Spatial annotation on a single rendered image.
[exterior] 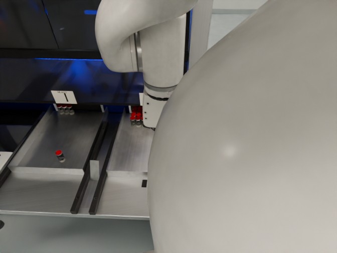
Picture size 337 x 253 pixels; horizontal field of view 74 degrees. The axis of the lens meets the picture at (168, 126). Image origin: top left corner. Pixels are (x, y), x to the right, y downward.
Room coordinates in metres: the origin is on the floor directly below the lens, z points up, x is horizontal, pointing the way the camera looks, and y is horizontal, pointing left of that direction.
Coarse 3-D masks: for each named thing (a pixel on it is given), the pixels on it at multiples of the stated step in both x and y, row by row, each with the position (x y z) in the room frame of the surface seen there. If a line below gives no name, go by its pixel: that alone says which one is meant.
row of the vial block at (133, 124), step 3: (132, 117) 0.70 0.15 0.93; (135, 117) 0.70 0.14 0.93; (138, 117) 0.70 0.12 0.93; (141, 117) 0.70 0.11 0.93; (132, 120) 0.69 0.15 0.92; (135, 120) 0.69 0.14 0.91; (138, 120) 0.69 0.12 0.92; (141, 120) 0.69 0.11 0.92; (132, 123) 0.69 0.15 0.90; (135, 123) 0.69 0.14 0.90; (138, 123) 0.69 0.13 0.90; (141, 123) 0.69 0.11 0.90; (132, 126) 0.69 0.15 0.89; (138, 126) 0.69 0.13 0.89
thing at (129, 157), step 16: (128, 128) 0.68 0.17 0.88; (144, 128) 0.68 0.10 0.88; (128, 144) 0.59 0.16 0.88; (144, 144) 0.59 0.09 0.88; (112, 160) 0.50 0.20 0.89; (128, 160) 0.51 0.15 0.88; (144, 160) 0.51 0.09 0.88; (112, 176) 0.44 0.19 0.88; (128, 176) 0.44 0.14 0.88; (144, 176) 0.44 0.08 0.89
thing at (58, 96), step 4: (52, 92) 0.71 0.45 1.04; (56, 92) 0.71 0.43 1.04; (60, 92) 0.71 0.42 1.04; (64, 92) 0.71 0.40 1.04; (68, 92) 0.71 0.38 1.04; (72, 92) 0.71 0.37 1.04; (56, 96) 0.71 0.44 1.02; (60, 96) 0.71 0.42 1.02; (64, 96) 0.71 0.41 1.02; (68, 96) 0.71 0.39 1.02; (72, 96) 0.71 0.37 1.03; (56, 100) 0.71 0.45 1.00; (60, 100) 0.71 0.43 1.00; (64, 100) 0.71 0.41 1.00; (68, 100) 0.71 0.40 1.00; (72, 100) 0.71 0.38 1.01
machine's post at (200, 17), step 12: (204, 0) 0.69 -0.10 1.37; (192, 12) 0.69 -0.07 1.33; (204, 12) 0.69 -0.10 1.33; (192, 24) 0.69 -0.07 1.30; (204, 24) 0.69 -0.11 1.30; (192, 36) 0.69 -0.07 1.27; (204, 36) 0.69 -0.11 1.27; (192, 48) 0.69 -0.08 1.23; (204, 48) 0.69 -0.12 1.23; (192, 60) 0.69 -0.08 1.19
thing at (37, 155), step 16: (48, 112) 0.76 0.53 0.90; (80, 112) 0.79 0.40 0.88; (96, 112) 0.79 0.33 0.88; (48, 128) 0.68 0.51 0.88; (64, 128) 0.68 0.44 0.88; (80, 128) 0.68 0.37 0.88; (96, 128) 0.68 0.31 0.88; (32, 144) 0.59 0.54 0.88; (48, 144) 0.59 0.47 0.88; (64, 144) 0.59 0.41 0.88; (80, 144) 0.59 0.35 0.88; (16, 160) 0.50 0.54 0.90; (32, 160) 0.51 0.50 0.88; (48, 160) 0.51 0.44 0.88; (80, 160) 0.51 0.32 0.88
